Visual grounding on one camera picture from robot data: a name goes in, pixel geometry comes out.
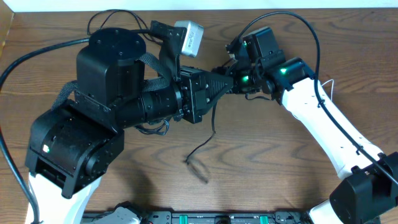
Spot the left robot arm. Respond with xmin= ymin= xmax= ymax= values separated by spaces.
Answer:
xmin=25 ymin=26 xmax=233 ymax=223

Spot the thin black cable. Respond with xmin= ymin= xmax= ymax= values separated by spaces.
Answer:
xmin=86 ymin=9 xmax=162 ymax=44

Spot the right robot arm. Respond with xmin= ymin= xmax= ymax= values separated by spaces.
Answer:
xmin=216 ymin=27 xmax=397 ymax=223

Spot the thick black cable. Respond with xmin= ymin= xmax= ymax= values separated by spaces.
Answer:
xmin=185 ymin=101 xmax=218 ymax=165

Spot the white cable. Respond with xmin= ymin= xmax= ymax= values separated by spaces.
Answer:
xmin=320 ymin=78 xmax=335 ymax=102

